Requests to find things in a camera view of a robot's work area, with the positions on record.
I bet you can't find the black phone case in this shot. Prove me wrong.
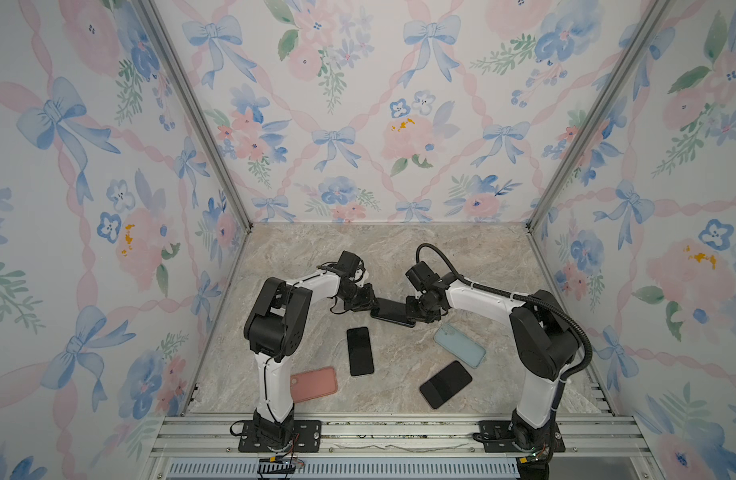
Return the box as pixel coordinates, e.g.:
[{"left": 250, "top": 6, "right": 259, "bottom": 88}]
[{"left": 370, "top": 298, "right": 416, "bottom": 328}]

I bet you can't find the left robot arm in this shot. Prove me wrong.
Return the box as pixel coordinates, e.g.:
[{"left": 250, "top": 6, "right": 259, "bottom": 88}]
[{"left": 244, "top": 259, "right": 376, "bottom": 449}]

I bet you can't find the aluminium corner post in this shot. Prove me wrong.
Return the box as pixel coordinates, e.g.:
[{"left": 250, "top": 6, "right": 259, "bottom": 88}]
[
  {"left": 526, "top": 0, "right": 673, "bottom": 234},
  {"left": 132, "top": 0, "right": 252, "bottom": 234}
]

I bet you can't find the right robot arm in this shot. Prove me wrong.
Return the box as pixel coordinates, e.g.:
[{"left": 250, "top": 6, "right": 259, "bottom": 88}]
[{"left": 405, "top": 275, "right": 592, "bottom": 458}]

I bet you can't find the black phone left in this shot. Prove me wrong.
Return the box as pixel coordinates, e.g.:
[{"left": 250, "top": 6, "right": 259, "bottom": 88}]
[{"left": 346, "top": 327, "right": 375, "bottom": 377}]

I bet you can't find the pink phone case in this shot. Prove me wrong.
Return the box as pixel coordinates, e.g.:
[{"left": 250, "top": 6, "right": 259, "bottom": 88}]
[{"left": 290, "top": 366, "right": 338, "bottom": 404}]

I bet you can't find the right aluminium corner post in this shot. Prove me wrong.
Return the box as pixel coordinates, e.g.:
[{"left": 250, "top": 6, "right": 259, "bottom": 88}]
[{"left": 526, "top": 0, "right": 673, "bottom": 234}]

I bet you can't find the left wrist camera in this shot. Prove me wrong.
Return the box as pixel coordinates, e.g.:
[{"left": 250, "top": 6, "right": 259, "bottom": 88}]
[{"left": 333, "top": 251, "right": 366, "bottom": 283}]

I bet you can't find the left aluminium corner post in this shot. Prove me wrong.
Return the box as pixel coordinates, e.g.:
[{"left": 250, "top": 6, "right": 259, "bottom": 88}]
[{"left": 132, "top": 0, "right": 252, "bottom": 234}]

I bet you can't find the light blue phone case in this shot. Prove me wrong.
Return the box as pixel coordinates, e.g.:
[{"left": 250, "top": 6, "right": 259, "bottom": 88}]
[{"left": 434, "top": 324, "right": 486, "bottom": 368}]

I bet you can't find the black phone right tilted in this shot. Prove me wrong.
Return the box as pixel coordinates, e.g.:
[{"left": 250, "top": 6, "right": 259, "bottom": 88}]
[{"left": 419, "top": 361, "right": 473, "bottom": 410}]

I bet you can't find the aluminium rail frame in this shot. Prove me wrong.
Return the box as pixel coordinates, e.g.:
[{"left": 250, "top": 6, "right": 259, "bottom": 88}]
[{"left": 139, "top": 400, "right": 665, "bottom": 479}]

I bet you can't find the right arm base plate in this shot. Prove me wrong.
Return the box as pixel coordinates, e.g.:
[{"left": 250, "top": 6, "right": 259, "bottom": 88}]
[{"left": 472, "top": 420, "right": 566, "bottom": 456}]

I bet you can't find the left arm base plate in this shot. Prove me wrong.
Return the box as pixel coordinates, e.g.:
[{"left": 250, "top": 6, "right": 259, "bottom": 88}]
[{"left": 230, "top": 418, "right": 322, "bottom": 454}]

